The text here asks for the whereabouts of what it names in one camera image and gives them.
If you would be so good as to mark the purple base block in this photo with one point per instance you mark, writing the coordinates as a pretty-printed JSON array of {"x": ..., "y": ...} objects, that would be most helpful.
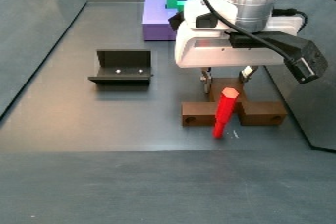
[{"x": 157, "y": 28}]

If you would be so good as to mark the red hexagonal peg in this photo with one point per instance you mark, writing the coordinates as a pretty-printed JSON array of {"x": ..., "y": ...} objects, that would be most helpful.
[{"x": 225, "y": 110}]

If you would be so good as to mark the brown T-shaped block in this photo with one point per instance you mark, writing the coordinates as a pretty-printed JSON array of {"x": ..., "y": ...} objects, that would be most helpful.
[{"x": 254, "y": 113}]

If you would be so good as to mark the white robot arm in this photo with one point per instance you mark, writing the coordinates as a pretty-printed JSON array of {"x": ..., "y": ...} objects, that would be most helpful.
[{"x": 243, "y": 36}]

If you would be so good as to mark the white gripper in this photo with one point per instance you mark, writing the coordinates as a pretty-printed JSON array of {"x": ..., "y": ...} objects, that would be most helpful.
[{"x": 205, "y": 39}]

